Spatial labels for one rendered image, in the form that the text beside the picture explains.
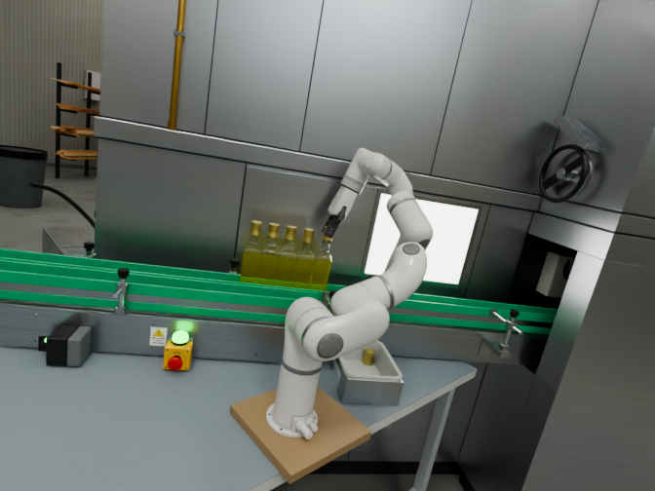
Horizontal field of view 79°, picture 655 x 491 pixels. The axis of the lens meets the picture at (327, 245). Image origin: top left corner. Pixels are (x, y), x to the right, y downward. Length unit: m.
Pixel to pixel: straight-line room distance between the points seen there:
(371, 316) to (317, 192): 0.67
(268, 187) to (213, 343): 0.54
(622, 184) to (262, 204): 1.16
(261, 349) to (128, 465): 0.48
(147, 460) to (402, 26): 1.43
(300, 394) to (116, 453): 0.39
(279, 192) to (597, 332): 1.19
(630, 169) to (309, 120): 1.03
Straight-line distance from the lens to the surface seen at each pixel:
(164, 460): 0.98
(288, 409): 0.99
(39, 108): 10.58
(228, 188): 1.42
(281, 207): 1.40
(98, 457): 1.01
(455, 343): 1.56
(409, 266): 0.96
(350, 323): 0.83
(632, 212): 1.57
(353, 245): 1.47
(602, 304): 1.61
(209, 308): 1.23
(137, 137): 1.43
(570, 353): 1.62
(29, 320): 1.35
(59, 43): 10.69
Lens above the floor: 1.42
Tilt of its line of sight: 13 degrees down
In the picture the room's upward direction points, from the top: 10 degrees clockwise
